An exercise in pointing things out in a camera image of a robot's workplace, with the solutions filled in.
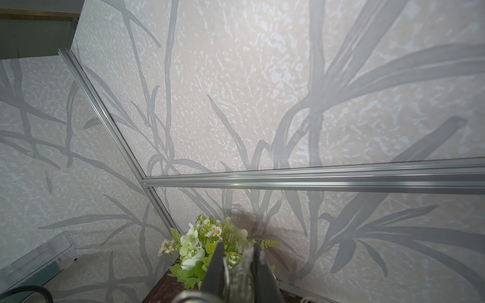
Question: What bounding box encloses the clear plastic wall tray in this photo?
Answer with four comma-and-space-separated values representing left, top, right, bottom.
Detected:
1, 232, 79, 293

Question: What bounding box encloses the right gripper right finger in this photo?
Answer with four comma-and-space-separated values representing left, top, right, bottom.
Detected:
251, 243, 284, 303

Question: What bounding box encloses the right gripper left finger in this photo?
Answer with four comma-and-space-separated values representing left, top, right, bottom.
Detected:
200, 242, 227, 297

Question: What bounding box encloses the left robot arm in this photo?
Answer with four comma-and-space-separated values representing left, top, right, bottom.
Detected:
1, 285, 54, 303

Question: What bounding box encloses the potted white flower plant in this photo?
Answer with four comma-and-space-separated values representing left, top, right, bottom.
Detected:
158, 213, 283, 290

